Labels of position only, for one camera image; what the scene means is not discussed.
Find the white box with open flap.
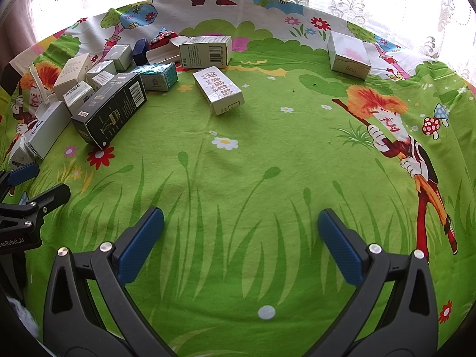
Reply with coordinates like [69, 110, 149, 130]
[27, 63, 72, 160]

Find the red toy truck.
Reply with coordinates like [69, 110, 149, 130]
[149, 29, 179, 50]

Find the teal box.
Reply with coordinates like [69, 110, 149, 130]
[129, 62, 178, 92]

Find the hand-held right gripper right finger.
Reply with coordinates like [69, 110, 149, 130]
[301, 208, 439, 357]

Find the brown curtain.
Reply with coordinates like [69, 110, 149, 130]
[0, 4, 38, 79]

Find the blue round box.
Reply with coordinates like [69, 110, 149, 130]
[132, 39, 150, 66]

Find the silver box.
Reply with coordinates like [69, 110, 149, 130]
[110, 44, 134, 72]

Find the printed green bed sheet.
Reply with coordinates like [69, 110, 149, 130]
[0, 0, 476, 357]

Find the tall white box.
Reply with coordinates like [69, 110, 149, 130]
[53, 53, 92, 101]

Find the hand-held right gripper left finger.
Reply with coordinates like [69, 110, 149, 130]
[43, 206, 179, 357]

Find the white box with grey lettering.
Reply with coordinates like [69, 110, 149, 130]
[192, 65, 245, 116]

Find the small silver-white box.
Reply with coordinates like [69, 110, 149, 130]
[85, 60, 117, 82]

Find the white box with pink print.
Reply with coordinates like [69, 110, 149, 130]
[327, 31, 372, 80]

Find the long white box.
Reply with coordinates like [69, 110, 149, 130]
[146, 46, 181, 65]

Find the white box with barcode label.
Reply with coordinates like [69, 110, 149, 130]
[62, 81, 94, 117]

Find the small box with black figure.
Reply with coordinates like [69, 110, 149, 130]
[7, 136, 37, 170]

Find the white lace curtain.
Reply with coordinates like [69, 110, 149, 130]
[30, 0, 476, 68]

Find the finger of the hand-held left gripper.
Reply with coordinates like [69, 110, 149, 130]
[0, 183, 71, 231]
[0, 163, 40, 202]

